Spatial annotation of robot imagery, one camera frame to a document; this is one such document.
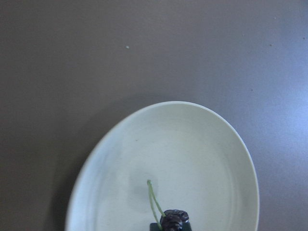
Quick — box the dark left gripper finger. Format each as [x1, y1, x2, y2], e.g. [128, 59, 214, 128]
[149, 222, 192, 231]

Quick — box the dark red cherry pair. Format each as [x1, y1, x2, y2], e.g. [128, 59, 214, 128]
[147, 180, 190, 229]

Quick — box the white round plate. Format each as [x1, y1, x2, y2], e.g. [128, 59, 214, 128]
[65, 102, 259, 231]

